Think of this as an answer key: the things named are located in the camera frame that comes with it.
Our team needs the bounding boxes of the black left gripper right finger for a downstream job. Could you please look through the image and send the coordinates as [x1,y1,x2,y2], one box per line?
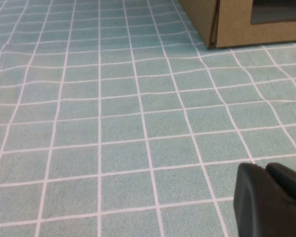
[265,162,296,210]

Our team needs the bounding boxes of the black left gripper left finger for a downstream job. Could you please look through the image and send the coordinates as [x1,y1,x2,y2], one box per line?
[233,162,296,237]

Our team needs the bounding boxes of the cardboard shoe box with window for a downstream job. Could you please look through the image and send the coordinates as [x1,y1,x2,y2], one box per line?
[179,0,296,49]

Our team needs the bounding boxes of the green checkered tablecloth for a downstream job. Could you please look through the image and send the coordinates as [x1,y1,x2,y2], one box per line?
[0,0,296,237]

